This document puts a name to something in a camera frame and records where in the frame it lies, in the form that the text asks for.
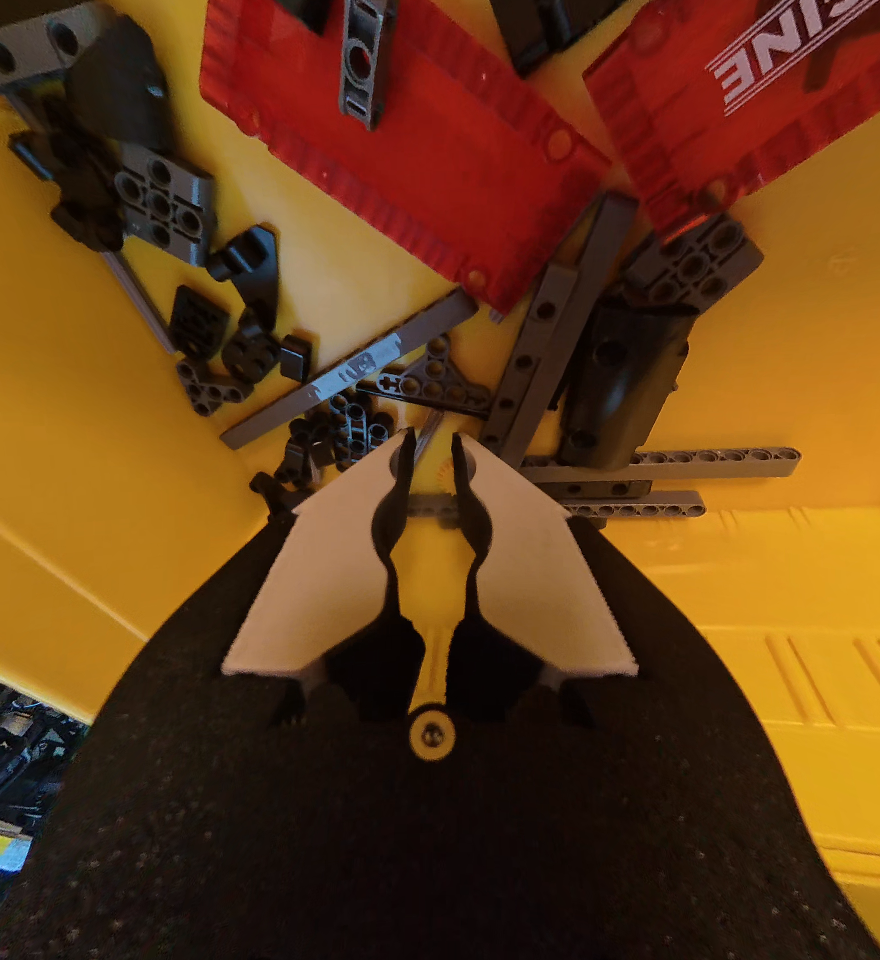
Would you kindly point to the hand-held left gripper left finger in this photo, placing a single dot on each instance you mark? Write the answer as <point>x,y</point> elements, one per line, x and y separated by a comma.
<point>312,585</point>

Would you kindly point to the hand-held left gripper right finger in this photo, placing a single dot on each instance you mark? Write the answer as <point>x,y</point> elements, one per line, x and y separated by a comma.
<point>552,592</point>

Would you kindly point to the grey axle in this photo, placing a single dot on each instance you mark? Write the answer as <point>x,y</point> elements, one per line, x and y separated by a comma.
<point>429,431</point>
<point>140,304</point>

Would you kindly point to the yellow bin with red panels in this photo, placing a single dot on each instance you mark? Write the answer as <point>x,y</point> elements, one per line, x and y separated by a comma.
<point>822,337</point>

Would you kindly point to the dark flat beam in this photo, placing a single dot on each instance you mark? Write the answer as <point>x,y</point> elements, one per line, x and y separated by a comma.
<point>597,490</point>

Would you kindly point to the long grey holed beam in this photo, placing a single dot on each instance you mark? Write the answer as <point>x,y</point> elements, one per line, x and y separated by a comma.
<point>710,472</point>
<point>635,498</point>

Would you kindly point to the cluster of small black connectors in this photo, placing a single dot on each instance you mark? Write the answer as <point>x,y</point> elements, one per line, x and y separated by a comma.
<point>350,435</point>

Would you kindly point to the large black curved shell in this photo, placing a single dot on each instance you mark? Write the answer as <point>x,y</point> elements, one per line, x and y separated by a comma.
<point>635,405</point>

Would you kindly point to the dark grey angled beam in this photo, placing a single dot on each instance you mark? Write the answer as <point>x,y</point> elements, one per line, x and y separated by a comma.
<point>219,397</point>

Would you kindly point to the dark grey triangle beam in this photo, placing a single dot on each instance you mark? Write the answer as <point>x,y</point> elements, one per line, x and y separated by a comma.
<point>470,397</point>

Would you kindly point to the small black cap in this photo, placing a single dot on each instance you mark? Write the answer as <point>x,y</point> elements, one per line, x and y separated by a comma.
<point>295,358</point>

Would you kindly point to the round dark holed piece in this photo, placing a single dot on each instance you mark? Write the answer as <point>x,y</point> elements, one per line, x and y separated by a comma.
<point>249,352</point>

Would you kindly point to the long grey printed tile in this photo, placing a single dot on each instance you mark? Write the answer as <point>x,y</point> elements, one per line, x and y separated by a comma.
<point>410,337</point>

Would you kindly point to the small black holed plate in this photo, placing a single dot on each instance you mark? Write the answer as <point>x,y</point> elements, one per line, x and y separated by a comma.
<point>198,322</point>

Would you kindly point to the black pin connector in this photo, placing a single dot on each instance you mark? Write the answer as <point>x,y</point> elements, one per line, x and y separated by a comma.
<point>252,262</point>

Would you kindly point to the thick dark grey long beam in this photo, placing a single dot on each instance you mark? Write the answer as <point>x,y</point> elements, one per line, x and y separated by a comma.
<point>597,247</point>

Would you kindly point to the dark grey holed block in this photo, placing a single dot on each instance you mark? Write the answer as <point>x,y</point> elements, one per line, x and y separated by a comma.
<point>206,217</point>

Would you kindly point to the dark grey holed brick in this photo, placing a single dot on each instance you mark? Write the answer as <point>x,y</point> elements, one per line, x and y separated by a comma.
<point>740,255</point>

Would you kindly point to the plain red transparent panel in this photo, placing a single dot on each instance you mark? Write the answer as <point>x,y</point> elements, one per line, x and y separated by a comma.
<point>425,150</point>

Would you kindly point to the black chunky piece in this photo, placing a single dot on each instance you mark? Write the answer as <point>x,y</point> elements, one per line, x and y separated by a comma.
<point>80,187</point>

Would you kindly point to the printed red transparent panel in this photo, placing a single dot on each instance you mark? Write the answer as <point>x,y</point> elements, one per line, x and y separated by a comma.
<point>672,135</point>

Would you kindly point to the short grey thin beam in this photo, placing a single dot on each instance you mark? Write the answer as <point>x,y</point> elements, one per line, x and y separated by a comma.
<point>350,105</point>

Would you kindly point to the black curved panel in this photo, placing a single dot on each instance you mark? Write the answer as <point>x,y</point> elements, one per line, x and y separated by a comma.
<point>121,82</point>

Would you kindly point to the small black tile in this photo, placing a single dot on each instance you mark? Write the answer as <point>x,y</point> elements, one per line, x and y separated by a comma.
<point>305,15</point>

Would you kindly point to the light grey connector piece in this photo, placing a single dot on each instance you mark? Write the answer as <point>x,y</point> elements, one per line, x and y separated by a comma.
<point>27,41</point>

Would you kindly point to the black frame piece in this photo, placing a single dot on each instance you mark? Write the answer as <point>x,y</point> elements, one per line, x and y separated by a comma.
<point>530,37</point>

